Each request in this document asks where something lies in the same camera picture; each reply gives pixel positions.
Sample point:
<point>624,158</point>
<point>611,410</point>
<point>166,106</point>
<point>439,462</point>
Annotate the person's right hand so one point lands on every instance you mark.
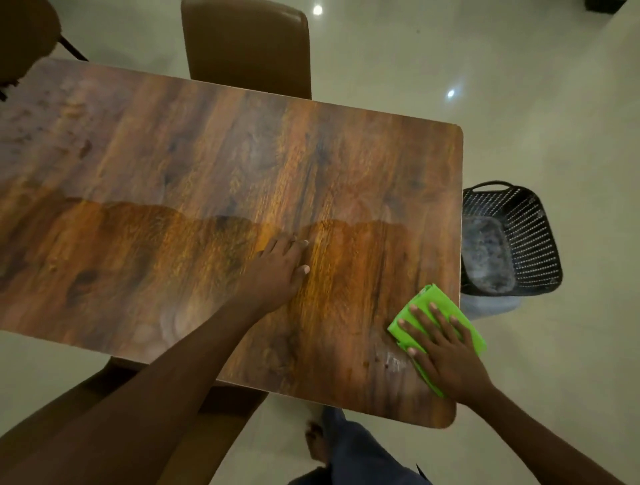
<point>452,367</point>

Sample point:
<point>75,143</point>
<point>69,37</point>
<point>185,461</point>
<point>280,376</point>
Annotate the person's left hand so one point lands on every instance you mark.
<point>275,277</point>

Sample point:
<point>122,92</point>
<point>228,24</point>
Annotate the green cleaning cloth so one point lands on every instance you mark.
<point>425,300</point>

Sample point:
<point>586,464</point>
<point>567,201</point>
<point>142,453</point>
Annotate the black plastic basket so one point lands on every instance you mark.
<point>535,235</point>

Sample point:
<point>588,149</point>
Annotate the person's right forearm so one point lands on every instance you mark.
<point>540,439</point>

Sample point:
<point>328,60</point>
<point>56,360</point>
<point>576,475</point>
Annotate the person's left forearm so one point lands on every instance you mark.
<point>140,399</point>

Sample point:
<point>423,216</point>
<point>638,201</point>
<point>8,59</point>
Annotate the person's blue trousers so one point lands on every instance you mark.
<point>365,454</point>

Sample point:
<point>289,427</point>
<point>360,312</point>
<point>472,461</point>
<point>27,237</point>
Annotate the person's left foot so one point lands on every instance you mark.
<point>317,442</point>

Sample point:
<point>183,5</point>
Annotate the white plastic stool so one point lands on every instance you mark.
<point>487,305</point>

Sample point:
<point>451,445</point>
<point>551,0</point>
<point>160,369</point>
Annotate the wooden table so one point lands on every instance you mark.
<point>200,175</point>

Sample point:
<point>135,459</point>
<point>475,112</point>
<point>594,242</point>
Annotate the brown upholstered chair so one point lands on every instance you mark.
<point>247,45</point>
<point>215,434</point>
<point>25,35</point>

